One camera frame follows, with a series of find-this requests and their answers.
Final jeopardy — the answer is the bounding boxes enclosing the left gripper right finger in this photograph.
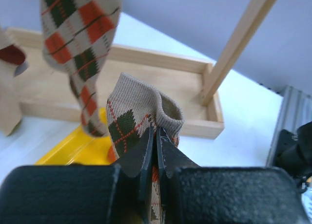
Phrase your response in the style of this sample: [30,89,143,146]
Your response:
[156,127,199,224]

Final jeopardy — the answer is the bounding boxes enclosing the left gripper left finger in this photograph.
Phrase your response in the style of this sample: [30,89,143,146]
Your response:
[107,127,154,224]

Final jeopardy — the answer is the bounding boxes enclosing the grey argyle sock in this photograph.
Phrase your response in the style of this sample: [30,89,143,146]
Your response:
[106,73,184,224]
[40,0,121,137]

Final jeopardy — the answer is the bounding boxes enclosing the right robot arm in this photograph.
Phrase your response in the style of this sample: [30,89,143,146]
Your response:
[273,122,312,194]

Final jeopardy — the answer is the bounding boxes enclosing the wooden hanger stand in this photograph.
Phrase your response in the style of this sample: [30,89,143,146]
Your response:
[7,0,276,139]

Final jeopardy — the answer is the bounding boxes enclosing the yellow plastic tray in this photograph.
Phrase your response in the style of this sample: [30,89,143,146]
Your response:
[34,107,117,166]

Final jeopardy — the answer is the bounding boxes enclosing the multicolour striped hanging sock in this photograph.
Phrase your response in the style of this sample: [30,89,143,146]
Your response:
[0,28,28,136]

